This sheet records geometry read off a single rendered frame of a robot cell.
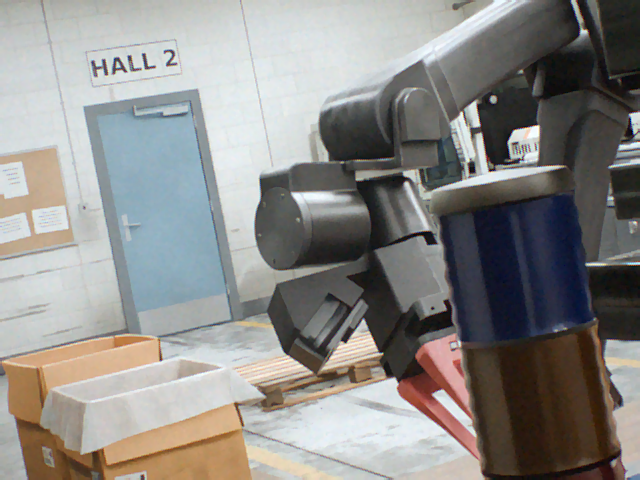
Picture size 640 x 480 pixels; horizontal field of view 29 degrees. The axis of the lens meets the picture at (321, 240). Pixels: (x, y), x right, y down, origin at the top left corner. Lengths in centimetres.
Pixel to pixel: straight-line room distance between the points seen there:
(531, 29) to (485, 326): 71
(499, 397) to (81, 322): 1124
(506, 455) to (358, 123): 58
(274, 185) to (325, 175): 4
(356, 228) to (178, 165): 1094
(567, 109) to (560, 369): 75
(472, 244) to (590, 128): 73
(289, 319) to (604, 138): 35
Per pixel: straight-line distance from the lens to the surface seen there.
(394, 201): 89
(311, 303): 84
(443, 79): 93
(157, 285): 1169
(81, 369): 461
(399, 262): 86
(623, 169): 62
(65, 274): 1151
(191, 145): 1184
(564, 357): 33
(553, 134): 106
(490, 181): 32
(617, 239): 829
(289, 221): 84
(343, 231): 85
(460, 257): 33
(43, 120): 1156
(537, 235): 32
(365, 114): 89
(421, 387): 88
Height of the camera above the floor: 121
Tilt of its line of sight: 3 degrees down
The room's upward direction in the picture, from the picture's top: 11 degrees counter-clockwise
